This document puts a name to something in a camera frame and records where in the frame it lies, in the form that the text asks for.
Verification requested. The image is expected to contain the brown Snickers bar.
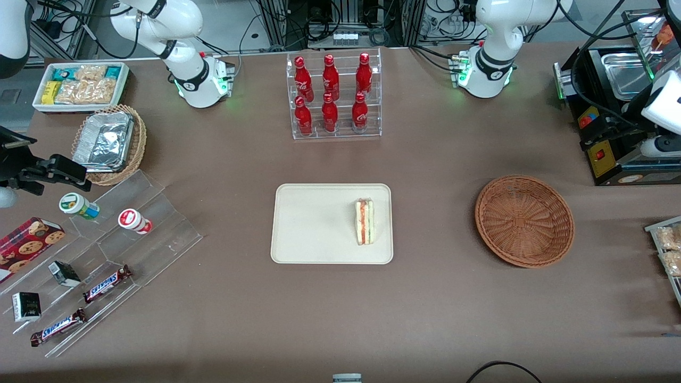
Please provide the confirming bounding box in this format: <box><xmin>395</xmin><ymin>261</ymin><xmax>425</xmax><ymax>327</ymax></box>
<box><xmin>30</xmin><ymin>308</ymin><xmax>88</xmax><ymax>347</ymax></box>
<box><xmin>82</xmin><ymin>264</ymin><xmax>133</xmax><ymax>304</ymax></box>

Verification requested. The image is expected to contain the red plaid cookie box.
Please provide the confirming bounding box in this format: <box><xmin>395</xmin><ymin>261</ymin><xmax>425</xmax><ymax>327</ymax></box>
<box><xmin>0</xmin><ymin>217</ymin><xmax>66</xmax><ymax>284</ymax></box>

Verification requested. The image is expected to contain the triangular sandwich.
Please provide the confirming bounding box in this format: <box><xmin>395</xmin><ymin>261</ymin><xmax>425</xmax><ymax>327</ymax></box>
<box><xmin>355</xmin><ymin>198</ymin><xmax>376</xmax><ymax>246</ymax></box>

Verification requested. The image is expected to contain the white cup green label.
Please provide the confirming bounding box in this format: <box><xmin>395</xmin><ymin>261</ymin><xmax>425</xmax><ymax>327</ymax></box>
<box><xmin>59</xmin><ymin>193</ymin><xmax>101</xmax><ymax>221</ymax></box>

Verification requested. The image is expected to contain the white plastic snack bin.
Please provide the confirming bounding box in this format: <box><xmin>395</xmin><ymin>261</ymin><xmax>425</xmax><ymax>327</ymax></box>
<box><xmin>32</xmin><ymin>62</ymin><xmax>130</xmax><ymax>114</ymax></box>

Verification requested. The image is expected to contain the tray of packaged snacks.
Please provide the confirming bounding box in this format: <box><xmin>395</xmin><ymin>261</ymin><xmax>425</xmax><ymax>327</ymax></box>
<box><xmin>644</xmin><ymin>215</ymin><xmax>681</xmax><ymax>309</ymax></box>

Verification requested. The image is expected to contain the black cable loop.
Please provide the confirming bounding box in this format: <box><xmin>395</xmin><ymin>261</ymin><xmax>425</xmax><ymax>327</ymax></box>
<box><xmin>466</xmin><ymin>361</ymin><xmax>544</xmax><ymax>383</ymax></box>

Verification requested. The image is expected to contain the black yellow-panel sealing machine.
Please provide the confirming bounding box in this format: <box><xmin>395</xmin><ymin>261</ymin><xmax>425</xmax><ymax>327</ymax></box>
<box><xmin>552</xmin><ymin>8</ymin><xmax>681</xmax><ymax>187</ymax></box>

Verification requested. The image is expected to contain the small light wicker basket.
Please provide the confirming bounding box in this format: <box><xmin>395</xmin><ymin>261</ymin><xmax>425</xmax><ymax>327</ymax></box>
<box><xmin>71</xmin><ymin>104</ymin><xmax>147</xmax><ymax>186</ymax></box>

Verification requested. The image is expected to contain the round brown wicker basket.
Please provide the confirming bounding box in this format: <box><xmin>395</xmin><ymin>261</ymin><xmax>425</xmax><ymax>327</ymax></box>
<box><xmin>475</xmin><ymin>175</ymin><xmax>576</xmax><ymax>269</ymax></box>

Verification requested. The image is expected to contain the aluminium foil container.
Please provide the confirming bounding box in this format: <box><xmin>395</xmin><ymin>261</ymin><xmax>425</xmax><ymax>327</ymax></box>
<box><xmin>73</xmin><ymin>111</ymin><xmax>134</xmax><ymax>172</ymax></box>

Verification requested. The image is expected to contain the clear acrylic bottle rack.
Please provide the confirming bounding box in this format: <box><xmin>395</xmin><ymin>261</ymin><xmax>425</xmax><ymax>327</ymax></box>
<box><xmin>286</xmin><ymin>48</ymin><xmax>383</xmax><ymax>140</ymax></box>

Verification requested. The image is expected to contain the red cola bottle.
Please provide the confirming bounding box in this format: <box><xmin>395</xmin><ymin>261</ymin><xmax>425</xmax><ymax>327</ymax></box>
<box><xmin>294</xmin><ymin>96</ymin><xmax>313</xmax><ymax>137</ymax></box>
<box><xmin>352</xmin><ymin>92</ymin><xmax>369</xmax><ymax>132</ymax></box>
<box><xmin>294</xmin><ymin>56</ymin><xmax>314</xmax><ymax>102</ymax></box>
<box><xmin>321</xmin><ymin>94</ymin><xmax>339</xmax><ymax>133</ymax></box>
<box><xmin>322</xmin><ymin>54</ymin><xmax>341</xmax><ymax>101</ymax></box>
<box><xmin>355</xmin><ymin>52</ymin><xmax>373</xmax><ymax>96</ymax></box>

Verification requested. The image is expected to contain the small black white carton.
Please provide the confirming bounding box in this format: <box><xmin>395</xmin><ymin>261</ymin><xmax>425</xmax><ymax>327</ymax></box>
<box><xmin>12</xmin><ymin>292</ymin><xmax>42</xmax><ymax>323</ymax></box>

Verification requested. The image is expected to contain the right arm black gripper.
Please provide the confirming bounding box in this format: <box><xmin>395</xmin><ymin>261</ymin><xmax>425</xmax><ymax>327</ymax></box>
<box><xmin>0</xmin><ymin>126</ymin><xmax>92</xmax><ymax>195</ymax></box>

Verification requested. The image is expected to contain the clear acrylic stepped display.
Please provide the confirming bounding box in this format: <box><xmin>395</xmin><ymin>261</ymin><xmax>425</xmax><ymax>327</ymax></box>
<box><xmin>0</xmin><ymin>170</ymin><xmax>203</xmax><ymax>359</ymax></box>

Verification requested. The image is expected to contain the white cup red label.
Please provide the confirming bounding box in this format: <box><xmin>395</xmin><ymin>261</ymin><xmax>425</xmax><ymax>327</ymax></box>
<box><xmin>118</xmin><ymin>209</ymin><xmax>154</xmax><ymax>235</ymax></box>

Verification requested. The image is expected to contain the clear bag of crackers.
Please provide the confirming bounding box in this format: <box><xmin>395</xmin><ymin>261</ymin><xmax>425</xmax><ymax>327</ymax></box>
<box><xmin>55</xmin><ymin>80</ymin><xmax>89</xmax><ymax>105</ymax></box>
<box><xmin>74</xmin><ymin>64</ymin><xmax>107</xmax><ymax>84</ymax></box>
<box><xmin>85</xmin><ymin>79</ymin><xmax>118</xmax><ymax>105</ymax></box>

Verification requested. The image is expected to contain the cream rectangular plastic tray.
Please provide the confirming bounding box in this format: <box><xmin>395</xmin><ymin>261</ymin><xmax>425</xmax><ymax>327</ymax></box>
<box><xmin>270</xmin><ymin>184</ymin><xmax>394</xmax><ymax>265</ymax></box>

